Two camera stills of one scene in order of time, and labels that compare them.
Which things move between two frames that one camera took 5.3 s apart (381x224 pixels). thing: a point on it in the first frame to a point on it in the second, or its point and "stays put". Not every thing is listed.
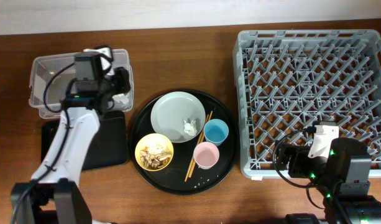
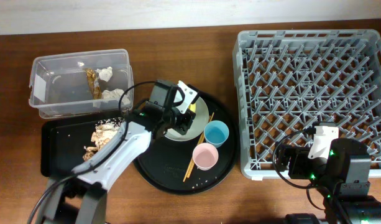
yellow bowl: [154, 152] to [192, 107]
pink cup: [206, 155] stays put
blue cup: [215, 130] stays put
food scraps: [155, 155] to [105, 130]
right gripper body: [301, 165] stays put
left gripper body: [107, 84] to [179, 121]
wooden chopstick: [199, 142] stays put
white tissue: [121, 98] stays put
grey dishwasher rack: [288, 79] stays put
